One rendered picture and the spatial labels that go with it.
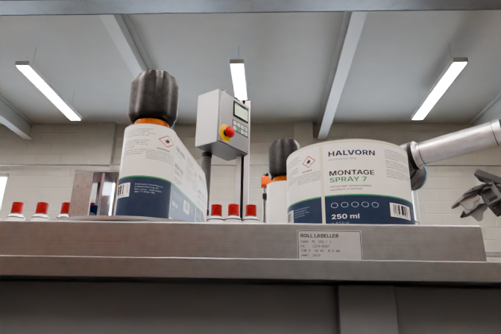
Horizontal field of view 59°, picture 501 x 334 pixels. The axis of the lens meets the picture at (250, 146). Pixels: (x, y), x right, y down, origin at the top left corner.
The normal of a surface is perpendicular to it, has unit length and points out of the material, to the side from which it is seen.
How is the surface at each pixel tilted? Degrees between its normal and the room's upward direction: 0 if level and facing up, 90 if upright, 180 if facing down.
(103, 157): 90
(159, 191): 90
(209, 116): 90
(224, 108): 90
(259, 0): 180
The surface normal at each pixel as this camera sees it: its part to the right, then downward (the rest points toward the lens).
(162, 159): 0.65, -0.26
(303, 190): -0.78, -0.23
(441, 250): -0.02, -0.36
